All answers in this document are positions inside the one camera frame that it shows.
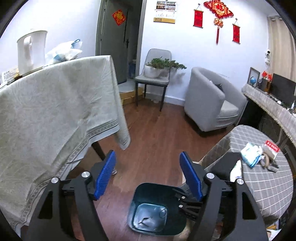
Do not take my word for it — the blue white plastic package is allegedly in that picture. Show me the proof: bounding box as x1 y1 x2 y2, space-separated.
240 143 263 168

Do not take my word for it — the brown tape roll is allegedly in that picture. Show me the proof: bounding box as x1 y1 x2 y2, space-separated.
260 153 271 169

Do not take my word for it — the red white torn envelope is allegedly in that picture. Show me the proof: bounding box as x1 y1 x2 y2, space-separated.
261 140 280 160

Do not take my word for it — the dark teal trash bin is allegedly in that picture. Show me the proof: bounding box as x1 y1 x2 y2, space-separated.
127 183 187 237

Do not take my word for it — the dark table leg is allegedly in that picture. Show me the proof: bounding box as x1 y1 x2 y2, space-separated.
91 142 106 161

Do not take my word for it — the grey checked round tablecloth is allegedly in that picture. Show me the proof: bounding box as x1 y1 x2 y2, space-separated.
199 125 293 226

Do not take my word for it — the black remote control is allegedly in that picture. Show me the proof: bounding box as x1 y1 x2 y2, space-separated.
267 162 279 173

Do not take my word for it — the grey armchair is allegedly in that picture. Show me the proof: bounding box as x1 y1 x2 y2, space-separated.
184 67 247 132

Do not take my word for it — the cardboard box on floor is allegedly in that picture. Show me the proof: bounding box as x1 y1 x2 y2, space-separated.
120 88 144 105

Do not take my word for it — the beige patterned tablecloth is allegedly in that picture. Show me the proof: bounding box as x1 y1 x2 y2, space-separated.
1 55 130 230

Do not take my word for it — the black handbag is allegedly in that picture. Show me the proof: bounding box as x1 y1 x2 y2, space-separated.
215 84 224 92

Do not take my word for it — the potted green plant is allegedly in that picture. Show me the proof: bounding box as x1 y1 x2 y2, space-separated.
144 57 187 78

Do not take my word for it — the blue globe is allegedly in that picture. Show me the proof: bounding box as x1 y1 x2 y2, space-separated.
249 76 257 86

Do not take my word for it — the grey fringed desk cloth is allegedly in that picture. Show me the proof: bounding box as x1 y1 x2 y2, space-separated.
241 84 296 147

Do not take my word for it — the black monitor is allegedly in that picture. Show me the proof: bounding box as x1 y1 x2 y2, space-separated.
270 74 295 106

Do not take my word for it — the grey dining chair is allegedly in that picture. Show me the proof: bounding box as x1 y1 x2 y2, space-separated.
134 48 171 111

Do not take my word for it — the white plastic bag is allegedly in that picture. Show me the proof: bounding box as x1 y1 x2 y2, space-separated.
45 39 83 65

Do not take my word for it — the white electric kettle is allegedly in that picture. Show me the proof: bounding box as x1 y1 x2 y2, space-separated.
17 30 47 76

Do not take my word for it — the right red scroll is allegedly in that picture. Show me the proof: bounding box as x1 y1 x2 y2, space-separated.
233 24 240 44

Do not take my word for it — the red scroll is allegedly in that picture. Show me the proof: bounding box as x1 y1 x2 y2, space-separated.
193 9 203 28
233 24 240 44

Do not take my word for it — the grey green door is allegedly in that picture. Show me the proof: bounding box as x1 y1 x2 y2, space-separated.
95 1 143 84

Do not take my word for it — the left red scroll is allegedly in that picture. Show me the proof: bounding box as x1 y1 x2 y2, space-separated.
193 9 203 28

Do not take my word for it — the beige curtain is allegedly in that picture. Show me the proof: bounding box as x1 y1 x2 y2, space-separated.
267 16 295 82

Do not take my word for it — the red fu door sticker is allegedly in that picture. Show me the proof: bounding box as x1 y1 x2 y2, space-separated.
112 9 126 26

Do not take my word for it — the red chinese knot decoration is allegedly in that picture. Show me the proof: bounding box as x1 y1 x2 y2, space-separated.
204 0 234 45

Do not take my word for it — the picture frame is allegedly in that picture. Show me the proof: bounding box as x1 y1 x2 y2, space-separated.
247 67 260 87

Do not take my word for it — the white security camera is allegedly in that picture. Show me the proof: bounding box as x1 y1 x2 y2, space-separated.
265 49 271 65

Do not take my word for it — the wall calendar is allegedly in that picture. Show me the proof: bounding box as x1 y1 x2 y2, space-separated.
154 1 177 24

